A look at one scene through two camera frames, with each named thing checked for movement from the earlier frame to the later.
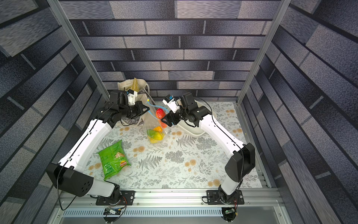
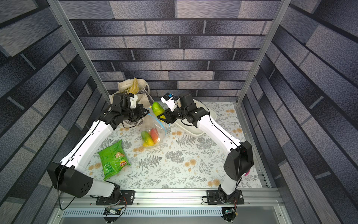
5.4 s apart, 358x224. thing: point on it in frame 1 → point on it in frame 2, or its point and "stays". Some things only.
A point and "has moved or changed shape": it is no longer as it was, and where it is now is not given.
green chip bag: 114,159 stays
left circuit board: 112,211 stays
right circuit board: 229,213 stays
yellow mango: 155,140 → 148,143
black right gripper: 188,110 stays
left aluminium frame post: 58,6 stays
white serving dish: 193,129 stays
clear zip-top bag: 155,129 has moved or changed shape
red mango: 160,113 has moved or changed shape
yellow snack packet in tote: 134,86 stays
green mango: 155,135 → 147,140
